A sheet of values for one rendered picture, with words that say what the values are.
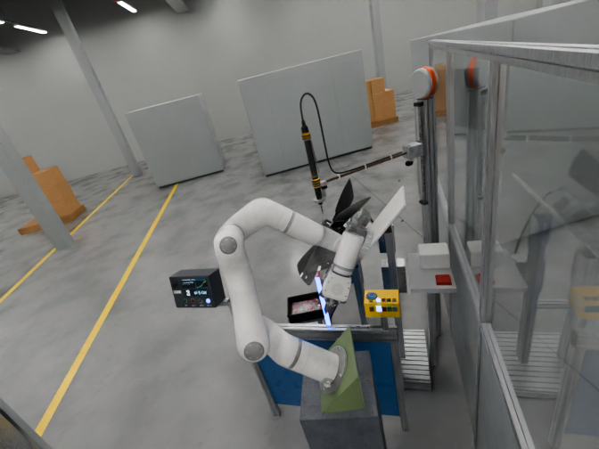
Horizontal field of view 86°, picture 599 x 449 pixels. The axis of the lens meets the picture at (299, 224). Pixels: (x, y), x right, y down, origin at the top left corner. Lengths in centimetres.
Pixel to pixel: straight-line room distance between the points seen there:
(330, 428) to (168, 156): 810
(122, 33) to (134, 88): 176
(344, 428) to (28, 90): 1499
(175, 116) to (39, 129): 776
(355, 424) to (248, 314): 59
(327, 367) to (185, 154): 793
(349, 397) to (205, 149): 792
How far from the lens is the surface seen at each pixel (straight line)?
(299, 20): 1400
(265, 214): 112
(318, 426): 147
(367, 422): 144
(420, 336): 277
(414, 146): 196
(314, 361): 133
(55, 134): 1541
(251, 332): 120
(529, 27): 331
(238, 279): 116
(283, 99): 707
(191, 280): 184
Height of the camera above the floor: 213
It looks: 27 degrees down
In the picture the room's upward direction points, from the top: 14 degrees counter-clockwise
